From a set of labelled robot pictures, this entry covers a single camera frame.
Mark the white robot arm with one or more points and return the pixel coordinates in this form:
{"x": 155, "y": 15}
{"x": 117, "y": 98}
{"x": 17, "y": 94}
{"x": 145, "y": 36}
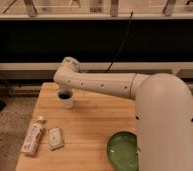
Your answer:
{"x": 164, "y": 111}

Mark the small white packet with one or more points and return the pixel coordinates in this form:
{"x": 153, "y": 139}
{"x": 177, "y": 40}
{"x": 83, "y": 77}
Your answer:
{"x": 55, "y": 138}

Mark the white tube with cap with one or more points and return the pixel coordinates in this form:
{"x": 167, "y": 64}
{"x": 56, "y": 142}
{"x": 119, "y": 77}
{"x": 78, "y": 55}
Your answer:
{"x": 33, "y": 137}

